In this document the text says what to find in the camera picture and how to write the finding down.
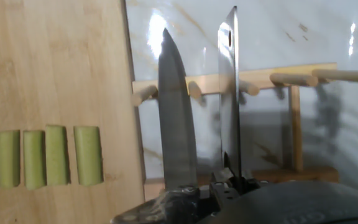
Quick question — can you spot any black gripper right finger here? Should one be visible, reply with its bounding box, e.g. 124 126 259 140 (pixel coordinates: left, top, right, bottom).
237 169 270 193

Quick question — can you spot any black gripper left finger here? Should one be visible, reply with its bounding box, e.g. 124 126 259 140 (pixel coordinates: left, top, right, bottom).
209 167 241 208

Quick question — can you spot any steel cleaver knife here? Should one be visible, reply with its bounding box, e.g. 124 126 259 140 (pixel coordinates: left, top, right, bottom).
217 5 243 181

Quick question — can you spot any cut green cucumber segment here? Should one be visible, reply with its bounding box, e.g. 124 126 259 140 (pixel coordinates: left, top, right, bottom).
73 126 104 187
22 129 47 191
45 124 71 187

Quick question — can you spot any green cucumber piece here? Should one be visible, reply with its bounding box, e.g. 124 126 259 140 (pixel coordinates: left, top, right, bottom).
0 129 22 189

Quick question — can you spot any steel kitchen knife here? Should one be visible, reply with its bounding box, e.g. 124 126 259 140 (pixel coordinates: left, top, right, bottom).
157 27 198 191

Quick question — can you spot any wooden peg knife rack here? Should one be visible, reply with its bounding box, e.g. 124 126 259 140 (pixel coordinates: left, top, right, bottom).
131 62 358 202

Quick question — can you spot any white marble pattern mat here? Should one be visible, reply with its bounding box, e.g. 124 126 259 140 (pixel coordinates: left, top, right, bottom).
124 0 358 194

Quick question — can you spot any wooden cutting board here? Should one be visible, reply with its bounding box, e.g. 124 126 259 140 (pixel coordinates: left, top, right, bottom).
0 0 146 224

